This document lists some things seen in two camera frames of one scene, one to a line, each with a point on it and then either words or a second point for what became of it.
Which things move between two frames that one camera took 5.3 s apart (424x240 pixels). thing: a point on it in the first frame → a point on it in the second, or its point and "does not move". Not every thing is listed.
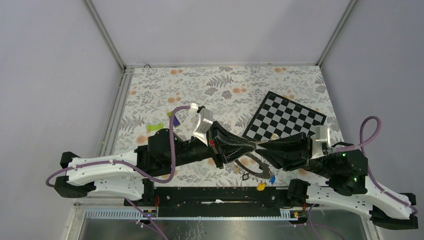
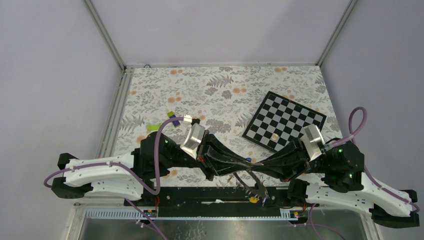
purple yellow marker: x=169 y=113 does not move
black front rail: x=218 y=196 does not move
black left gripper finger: x=229 y=155 → x=225 y=167
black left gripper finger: x=231 y=142 → x=216 y=146
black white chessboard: x=277 y=117 does not move
